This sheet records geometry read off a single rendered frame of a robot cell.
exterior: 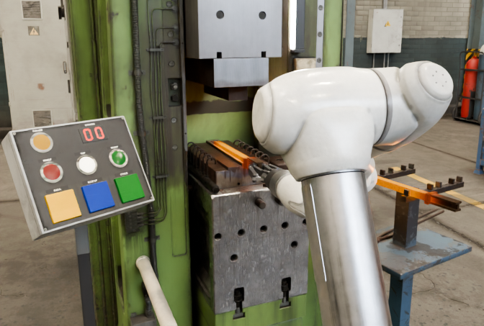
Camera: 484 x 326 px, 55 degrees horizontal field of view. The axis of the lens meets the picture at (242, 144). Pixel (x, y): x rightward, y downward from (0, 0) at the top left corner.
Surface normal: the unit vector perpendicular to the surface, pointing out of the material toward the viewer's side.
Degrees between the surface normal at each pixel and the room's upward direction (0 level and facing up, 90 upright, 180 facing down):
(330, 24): 90
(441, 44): 89
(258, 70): 90
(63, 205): 60
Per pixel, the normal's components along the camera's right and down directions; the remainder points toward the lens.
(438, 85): 0.37, -0.39
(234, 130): 0.37, 0.20
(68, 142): 0.63, -0.36
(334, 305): -0.69, -0.07
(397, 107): 0.16, 0.09
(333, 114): 0.13, -0.13
